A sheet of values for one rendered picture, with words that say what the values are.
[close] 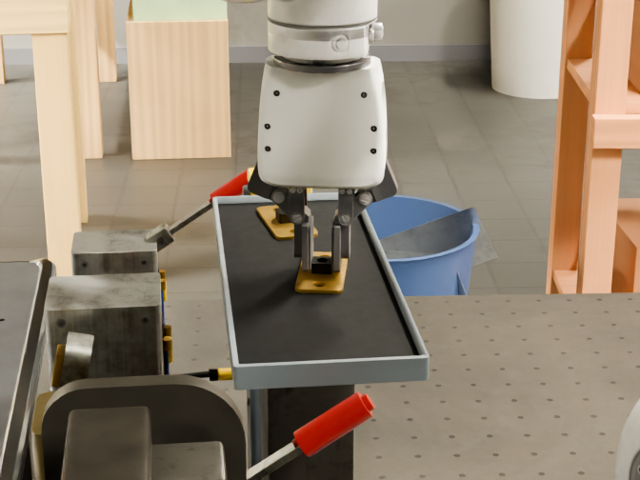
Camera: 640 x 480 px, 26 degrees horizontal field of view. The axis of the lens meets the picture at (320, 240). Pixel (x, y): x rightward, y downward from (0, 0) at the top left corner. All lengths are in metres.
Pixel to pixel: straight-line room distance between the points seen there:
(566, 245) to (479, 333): 1.48
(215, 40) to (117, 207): 0.80
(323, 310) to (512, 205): 3.83
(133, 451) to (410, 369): 0.24
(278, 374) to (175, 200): 3.95
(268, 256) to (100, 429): 0.37
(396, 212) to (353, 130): 2.24
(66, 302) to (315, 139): 0.29
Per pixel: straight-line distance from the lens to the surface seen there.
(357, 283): 1.12
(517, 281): 4.22
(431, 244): 3.16
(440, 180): 5.12
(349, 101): 1.06
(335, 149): 1.08
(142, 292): 1.24
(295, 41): 1.04
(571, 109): 3.50
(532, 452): 1.83
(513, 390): 1.99
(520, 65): 6.27
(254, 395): 1.43
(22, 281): 1.58
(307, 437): 0.94
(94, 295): 1.24
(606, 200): 3.13
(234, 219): 1.26
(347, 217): 1.10
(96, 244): 1.50
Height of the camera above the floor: 1.59
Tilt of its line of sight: 21 degrees down
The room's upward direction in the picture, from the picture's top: straight up
